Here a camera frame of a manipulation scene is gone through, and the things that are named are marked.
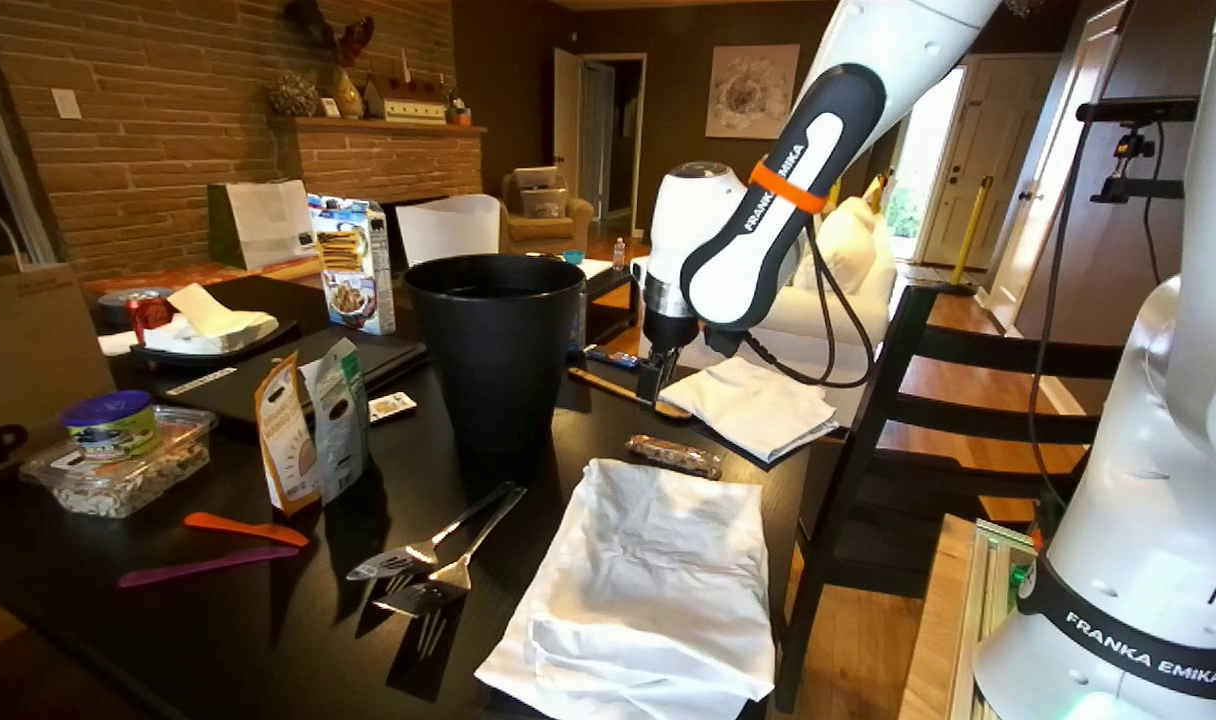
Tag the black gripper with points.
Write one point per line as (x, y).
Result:
(669, 336)

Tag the brown sachet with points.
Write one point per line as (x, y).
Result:
(675, 454)

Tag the white cloth towel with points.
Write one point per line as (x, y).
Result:
(634, 586)
(752, 405)

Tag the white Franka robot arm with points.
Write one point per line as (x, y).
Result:
(1170, 506)

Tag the small white sachet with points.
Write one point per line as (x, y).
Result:
(395, 405)

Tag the tan armchair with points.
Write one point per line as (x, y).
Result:
(546, 212)

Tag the hallway doorway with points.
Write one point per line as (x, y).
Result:
(611, 132)

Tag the white pitcher container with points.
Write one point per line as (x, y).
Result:
(448, 228)

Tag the metal serving fork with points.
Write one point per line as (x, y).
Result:
(408, 554)

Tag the printed cereal bag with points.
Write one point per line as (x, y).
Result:
(352, 266)

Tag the white printed pouch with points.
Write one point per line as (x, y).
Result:
(336, 420)

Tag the brick mantel shelf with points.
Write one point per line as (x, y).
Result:
(391, 158)

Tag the wooden crate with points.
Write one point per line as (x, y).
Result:
(941, 625)

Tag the brown printed pouch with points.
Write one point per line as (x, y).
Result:
(286, 440)

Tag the white panel door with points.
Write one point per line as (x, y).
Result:
(988, 145)

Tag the white paper bag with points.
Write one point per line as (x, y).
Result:
(271, 224)

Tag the orange plastic tool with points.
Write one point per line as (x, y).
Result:
(251, 529)

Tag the vase with dried flowers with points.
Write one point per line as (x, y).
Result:
(342, 66)

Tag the white paper napkin stack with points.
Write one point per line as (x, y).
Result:
(213, 322)

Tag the purple plastic tool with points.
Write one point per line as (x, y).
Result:
(194, 569)

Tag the clear plastic food container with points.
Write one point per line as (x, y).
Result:
(128, 474)

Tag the blue lid jar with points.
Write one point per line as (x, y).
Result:
(110, 420)

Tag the brown paper bag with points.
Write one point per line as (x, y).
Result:
(32, 352)

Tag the framed wall picture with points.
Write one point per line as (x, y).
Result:
(752, 88)

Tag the black camera on tall stand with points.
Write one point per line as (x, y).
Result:
(1134, 132)

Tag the white wall light switch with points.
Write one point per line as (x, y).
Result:
(64, 101)

